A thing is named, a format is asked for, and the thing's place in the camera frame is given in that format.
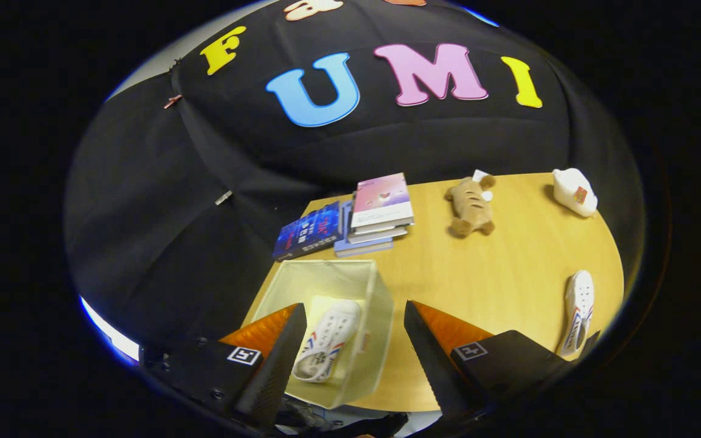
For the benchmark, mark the black backdrop cloth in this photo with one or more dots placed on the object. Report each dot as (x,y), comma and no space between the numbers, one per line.
(143,213)

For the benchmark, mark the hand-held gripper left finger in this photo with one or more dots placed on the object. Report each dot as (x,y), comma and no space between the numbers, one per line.
(274,371)

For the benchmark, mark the dark blue book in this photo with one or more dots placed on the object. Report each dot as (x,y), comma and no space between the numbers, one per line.
(311,231)

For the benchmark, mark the translucent storage box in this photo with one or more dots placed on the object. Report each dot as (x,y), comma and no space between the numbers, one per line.
(326,280)

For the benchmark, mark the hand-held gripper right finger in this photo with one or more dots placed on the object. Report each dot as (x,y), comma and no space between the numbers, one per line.
(432,371)

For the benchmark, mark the white sneaker shoe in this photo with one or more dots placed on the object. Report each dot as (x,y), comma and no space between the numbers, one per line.
(329,334)
(580,298)

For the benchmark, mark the pink cover book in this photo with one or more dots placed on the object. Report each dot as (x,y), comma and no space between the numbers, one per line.
(381,198)

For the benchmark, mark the pink clothes peg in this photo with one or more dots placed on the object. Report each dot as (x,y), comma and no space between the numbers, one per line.
(173,101)

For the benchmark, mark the white book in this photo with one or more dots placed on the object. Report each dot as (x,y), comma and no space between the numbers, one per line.
(381,233)

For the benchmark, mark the brown plush toy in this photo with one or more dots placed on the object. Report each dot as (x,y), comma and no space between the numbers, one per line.
(471,207)

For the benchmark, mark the white plush toy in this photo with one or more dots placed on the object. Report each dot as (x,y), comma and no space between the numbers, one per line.
(569,194)

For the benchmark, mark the light blue book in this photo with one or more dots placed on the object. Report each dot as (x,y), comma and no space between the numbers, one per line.
(362,248)

